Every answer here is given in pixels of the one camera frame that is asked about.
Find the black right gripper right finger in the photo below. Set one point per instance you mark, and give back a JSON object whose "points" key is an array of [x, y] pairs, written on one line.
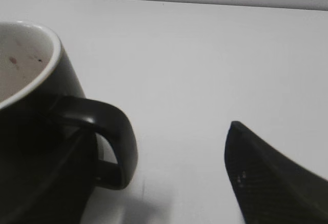
{"points": [[270, 187]]}

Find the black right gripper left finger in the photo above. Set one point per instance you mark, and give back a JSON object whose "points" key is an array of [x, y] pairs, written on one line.
{"points": [[51, 186]]}

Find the black mug white interior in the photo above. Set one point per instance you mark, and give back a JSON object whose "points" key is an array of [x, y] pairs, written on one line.
{"points": [[43, 103]]}

